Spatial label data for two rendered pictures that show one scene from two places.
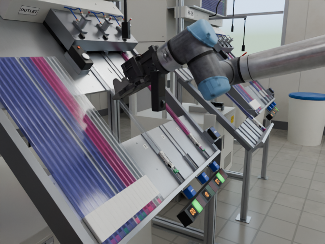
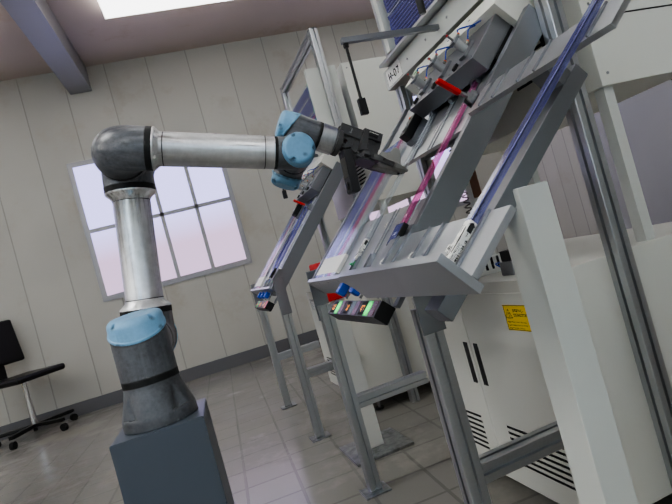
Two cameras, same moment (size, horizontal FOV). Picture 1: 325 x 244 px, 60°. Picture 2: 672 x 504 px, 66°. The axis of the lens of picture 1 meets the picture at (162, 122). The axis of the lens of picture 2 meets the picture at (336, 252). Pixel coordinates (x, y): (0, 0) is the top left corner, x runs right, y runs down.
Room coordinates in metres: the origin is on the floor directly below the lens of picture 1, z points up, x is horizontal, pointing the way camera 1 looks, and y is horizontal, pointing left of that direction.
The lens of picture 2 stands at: (1.68, -1.04, 0.78)
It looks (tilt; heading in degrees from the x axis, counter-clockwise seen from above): 1 degrees up; 134
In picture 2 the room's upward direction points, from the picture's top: 16 degrees counter-clockwise
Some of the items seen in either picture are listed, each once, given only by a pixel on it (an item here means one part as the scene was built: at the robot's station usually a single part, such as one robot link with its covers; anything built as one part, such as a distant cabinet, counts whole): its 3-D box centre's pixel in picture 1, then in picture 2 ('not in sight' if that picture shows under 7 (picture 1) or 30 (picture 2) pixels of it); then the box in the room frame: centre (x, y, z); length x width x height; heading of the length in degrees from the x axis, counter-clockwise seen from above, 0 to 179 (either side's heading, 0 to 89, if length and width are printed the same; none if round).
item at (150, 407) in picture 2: not in sight; (155, 396); (0.60, -0.55, 0.60); 0.15 x 0.15 x 0.10
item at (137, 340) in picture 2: not in sight; (141, 342); (0.60, -0.55, 0.72); 0.13 x 0.12 x 0.14; 147
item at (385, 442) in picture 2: not in sight; (349, 353); (0.19, 0.45, 0.39); 0.24 x 0.24 x 0.78; 61
